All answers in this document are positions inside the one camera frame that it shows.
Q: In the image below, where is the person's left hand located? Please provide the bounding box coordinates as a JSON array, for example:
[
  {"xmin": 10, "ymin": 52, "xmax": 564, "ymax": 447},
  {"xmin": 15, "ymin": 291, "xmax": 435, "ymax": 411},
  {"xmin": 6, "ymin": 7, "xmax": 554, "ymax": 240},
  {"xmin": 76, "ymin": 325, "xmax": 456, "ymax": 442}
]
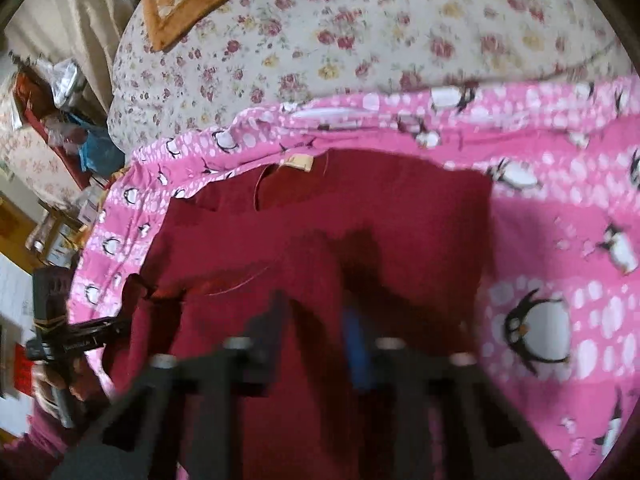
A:
[{"xmin": 32, "ymin": 360, "xmax": 108, "ymax": 416}]

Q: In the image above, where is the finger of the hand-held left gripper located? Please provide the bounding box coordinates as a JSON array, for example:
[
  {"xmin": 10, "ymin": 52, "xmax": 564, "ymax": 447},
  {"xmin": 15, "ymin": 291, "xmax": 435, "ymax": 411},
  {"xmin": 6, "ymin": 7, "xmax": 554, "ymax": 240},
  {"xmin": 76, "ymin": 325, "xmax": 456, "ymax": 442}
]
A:
[{"xmin": 62, "ymin": 317, "xmax": 133, "ymax": 356}]

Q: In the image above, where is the pink penguin printed blanket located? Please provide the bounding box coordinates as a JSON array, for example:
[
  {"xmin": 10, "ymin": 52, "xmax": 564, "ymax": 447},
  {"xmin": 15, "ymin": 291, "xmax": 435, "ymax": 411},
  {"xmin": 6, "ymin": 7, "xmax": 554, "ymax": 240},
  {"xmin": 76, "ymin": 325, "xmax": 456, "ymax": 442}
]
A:
[{"xmin": 67, "ymin": 77, "xmax": 640, "ymax": 480}]

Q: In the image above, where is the floral bedsheet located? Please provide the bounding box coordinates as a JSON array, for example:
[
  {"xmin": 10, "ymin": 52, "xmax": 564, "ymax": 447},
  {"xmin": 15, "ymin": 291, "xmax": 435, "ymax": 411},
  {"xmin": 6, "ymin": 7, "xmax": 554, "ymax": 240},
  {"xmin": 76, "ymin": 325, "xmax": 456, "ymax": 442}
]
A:
[{"xmin": 107, "ymin": 0, "xmax": 636, "ymax": 153}]

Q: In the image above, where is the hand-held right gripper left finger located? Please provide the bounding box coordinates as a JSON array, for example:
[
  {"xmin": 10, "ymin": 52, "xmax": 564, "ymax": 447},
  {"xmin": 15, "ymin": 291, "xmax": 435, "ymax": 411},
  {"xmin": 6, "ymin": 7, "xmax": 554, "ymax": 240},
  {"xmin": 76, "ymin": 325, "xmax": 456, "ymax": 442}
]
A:
[{"xmin": 50, "ymin": 290, "xmax": 296, "ymax": 480}]

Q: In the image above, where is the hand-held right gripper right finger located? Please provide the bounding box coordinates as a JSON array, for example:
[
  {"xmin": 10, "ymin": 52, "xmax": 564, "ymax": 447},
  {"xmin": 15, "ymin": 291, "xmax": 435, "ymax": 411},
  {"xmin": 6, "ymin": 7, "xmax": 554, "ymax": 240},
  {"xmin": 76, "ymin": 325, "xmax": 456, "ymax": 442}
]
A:
[{"xmin": 342, "ymin": 305, "xmax": 571, "ymax": 480}]

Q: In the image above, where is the blue plastic bag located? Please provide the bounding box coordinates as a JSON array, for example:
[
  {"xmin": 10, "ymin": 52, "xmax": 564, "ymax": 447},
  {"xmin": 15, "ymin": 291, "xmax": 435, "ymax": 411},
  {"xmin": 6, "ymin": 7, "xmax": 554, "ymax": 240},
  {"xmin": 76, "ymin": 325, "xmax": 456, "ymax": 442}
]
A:
[{"xmin": 80, "ymin": 120, "xmax": 126, "ymax": 173}]

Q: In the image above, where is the cardboard box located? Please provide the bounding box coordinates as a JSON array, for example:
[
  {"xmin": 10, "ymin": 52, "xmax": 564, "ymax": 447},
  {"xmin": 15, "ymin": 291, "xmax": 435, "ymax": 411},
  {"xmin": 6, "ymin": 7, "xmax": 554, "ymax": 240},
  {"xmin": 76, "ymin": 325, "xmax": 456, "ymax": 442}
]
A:
[{"xmin": 30, "ymin": 210, "xmax": 86, "ymax": 267}]

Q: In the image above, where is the beige curtain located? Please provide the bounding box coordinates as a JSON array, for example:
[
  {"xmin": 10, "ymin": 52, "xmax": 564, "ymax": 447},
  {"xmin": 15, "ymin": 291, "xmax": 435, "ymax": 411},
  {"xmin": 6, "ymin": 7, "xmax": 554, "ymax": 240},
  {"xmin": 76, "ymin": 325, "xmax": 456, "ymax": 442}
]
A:
[{"xmin": 5, "ymin": 0, "xmax": 146, "ymax": 111}]

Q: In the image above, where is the dark red shirt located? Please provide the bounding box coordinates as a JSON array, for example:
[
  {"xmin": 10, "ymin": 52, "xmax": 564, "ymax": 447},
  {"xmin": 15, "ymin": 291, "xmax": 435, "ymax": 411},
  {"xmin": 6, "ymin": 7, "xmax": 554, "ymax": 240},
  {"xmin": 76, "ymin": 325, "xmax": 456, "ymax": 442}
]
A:
[{"xmin": 20, "ymin": 147, "xmax": 496, "ymax": 480}]

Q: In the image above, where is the clear plastic bag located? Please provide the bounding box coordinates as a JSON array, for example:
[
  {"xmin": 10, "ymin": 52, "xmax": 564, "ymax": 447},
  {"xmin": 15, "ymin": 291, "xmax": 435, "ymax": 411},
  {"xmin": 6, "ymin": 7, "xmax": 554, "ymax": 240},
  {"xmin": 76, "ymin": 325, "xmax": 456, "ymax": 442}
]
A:
[{"xmin": 47, "ymin": 57, "xmax": 86, "ymax": 111}]

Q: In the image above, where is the orange patterned pillow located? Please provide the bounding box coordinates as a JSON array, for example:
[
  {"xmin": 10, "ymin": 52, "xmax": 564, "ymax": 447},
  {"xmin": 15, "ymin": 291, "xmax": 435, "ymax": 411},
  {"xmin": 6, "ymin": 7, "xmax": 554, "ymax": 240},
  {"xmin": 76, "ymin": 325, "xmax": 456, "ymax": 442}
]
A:
[{"xmin": 132, "ymin": 0, "xmax": 296, "ymax": 53}]

